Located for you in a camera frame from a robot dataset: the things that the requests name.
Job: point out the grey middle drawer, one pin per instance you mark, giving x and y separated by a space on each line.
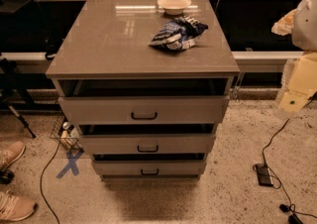
147 144

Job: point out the wire basket with items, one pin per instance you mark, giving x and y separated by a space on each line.
65 133

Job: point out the grey top drawer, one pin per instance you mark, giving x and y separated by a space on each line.
137 110

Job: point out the lower beige sneaker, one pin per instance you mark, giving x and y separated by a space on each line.
15 208

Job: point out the black plug connector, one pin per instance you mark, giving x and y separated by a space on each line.
292 218

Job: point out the blue white chip bag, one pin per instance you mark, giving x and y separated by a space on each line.
178 34

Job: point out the beige sneaker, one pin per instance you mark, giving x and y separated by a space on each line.
15 208
11 154

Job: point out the upper beige sneaker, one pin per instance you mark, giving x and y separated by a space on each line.
11 154

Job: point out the white bowl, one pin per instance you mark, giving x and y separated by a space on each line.
174 7

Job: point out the grey drawer cabinet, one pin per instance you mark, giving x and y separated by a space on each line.
107 54

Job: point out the grey bottom drawer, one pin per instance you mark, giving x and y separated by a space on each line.
150 168

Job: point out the blue tape cross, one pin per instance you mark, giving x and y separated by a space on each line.
72 158

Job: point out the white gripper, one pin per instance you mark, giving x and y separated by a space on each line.
306 26

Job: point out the grey drawer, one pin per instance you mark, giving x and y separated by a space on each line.
137 110
150 168
147 144

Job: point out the black power adapter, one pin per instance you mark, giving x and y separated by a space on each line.
264 177

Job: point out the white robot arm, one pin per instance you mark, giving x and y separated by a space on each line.
301 24

